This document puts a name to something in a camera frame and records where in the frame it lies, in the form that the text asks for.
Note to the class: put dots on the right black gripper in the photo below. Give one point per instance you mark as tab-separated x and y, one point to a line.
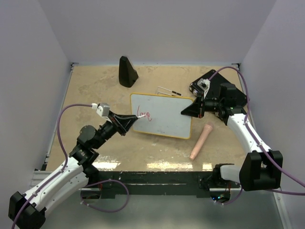
195	109

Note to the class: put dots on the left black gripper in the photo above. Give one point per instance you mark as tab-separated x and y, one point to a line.
122	123

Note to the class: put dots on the yellow framed whiteboard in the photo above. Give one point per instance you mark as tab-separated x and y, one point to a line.
161	115

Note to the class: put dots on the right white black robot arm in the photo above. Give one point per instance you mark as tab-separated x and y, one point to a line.
261	167

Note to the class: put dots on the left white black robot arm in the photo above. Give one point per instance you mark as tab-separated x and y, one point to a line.
30	209

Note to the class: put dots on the black wedge stand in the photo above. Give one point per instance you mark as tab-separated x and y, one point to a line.
127	74

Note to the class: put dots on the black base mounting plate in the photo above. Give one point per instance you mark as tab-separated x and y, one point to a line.
179	183

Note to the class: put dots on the pink plastic handle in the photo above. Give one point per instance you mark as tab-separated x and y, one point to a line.
207	129

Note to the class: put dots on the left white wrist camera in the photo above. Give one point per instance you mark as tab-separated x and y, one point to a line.
102	109

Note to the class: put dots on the metal wire board stand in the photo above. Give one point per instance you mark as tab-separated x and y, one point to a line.
168	92

